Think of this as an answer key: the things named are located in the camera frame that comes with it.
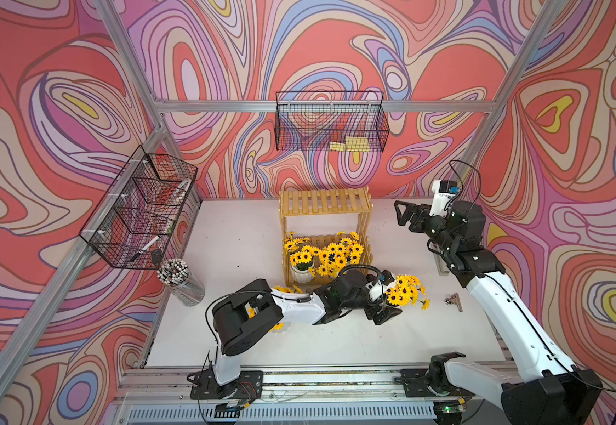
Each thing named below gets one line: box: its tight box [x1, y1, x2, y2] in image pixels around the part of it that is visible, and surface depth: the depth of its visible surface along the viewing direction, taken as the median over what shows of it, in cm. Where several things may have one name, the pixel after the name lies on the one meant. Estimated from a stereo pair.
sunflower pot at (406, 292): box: [385, 274, 432, 311], surface depth 71 cm
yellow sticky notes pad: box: [329, 135, 371, 153], surface depth 86 cm
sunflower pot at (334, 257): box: [316, 231, 364, 279], surface depth 84 cm
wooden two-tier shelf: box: [277, 185, 374, 289], surface depth 84 cm
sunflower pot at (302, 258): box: [284, 231, 320, 285], surface depth 84 cm
